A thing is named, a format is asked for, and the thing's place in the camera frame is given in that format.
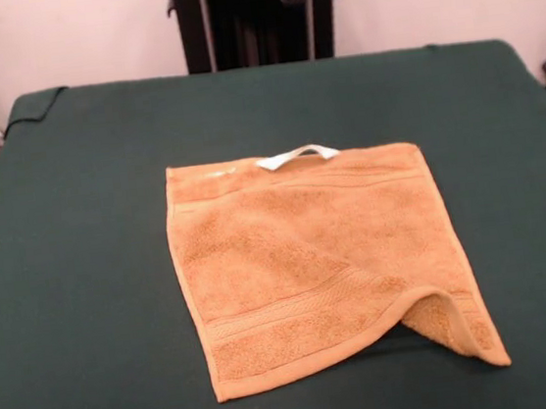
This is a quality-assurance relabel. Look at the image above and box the tan terry cloth towel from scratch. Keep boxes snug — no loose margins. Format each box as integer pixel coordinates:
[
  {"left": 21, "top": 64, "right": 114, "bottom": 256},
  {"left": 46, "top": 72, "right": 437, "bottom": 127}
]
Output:
[{"left": 158, "top": 125, "right": 514, "bottom": 407}]

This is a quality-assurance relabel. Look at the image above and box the black metal stand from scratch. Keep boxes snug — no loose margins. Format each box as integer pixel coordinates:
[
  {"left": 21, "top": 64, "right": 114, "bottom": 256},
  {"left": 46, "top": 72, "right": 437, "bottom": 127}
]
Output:
[{"left": 164, "top": 0, "right": 350, "bottom": 77}]

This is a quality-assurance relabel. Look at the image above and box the dark green table cloth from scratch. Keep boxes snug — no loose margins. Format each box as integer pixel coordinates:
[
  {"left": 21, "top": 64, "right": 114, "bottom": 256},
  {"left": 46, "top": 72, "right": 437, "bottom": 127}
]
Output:
[{"left": 0, "top": 31, "right": 546, "bottom": 409}]

